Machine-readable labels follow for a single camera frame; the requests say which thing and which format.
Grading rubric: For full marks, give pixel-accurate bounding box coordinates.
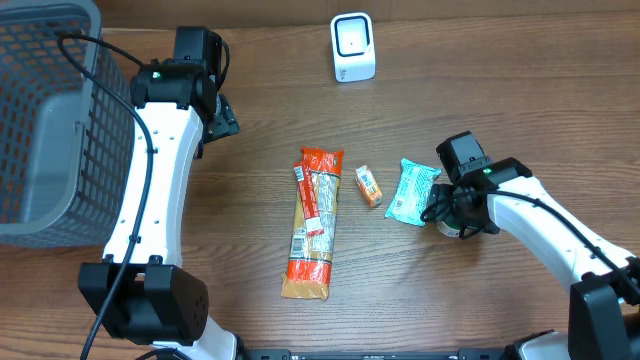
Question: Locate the grey plastic mesh basket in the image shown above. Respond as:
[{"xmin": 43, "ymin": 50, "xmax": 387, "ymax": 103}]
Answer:
[{"xmin": 1, "ymin": 1, "xmax": 135, "ymax": 248}]

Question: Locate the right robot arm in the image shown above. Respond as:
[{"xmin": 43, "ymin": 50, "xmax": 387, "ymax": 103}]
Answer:
[{"xmin": 421, "ymin": 131, "xmax": 639, "ymax": 360}]

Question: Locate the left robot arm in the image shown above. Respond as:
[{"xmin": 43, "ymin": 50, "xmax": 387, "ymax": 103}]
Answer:
[{"xmin": 78, "ymin": 26, "xmax": 242, "ymax": 359}]

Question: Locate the long orange noodle package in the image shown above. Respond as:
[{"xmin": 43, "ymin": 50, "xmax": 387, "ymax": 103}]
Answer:
[{"xmin": 281, "ymin": 147, "xmax": 344, "ymax": 300}]

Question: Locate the green lid white jar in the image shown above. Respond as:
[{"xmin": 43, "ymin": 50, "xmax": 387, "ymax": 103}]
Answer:
[{"xmin": 436, "ymin": 221, "xmax": 460, "ymax": 238}]

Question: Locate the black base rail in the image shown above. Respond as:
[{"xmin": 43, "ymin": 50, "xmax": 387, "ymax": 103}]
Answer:
[{"xmin": 237, "ymin": 348, "xmax": 508, "ymax": 360}]

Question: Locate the white barcode scanner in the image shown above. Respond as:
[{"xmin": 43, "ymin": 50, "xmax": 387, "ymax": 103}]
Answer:
[{"xmin": 330, "ymin": 12, "xmax": 376, "ymax": 83}]

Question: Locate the small orange box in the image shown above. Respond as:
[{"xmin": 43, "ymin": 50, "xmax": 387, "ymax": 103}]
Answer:
[{"xmin": 355, "ymin": 165, "xmax": 382, "ymax": 208}]

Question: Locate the teal snack packet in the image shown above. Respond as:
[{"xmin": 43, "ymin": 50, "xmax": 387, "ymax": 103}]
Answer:
[{"xmin": 385, "ymin": 158, "xmax": 441, "ymax": 226}]

